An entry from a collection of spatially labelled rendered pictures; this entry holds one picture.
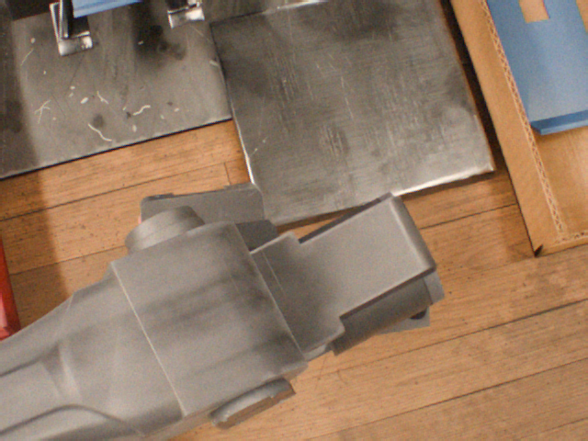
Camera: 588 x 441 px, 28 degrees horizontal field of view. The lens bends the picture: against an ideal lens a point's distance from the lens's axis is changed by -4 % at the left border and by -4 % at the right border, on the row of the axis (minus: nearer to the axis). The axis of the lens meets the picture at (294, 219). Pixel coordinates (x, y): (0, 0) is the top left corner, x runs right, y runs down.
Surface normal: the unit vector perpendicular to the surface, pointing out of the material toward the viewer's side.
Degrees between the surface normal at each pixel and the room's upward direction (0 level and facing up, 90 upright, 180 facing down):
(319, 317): 7
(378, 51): 0
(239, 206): 29
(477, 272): 0
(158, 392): 17
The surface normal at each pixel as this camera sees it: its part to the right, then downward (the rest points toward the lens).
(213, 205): 0.15, 0.23
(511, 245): 0.04, -0.25
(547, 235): -0.96, 0.25
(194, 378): 0.30, -0.37
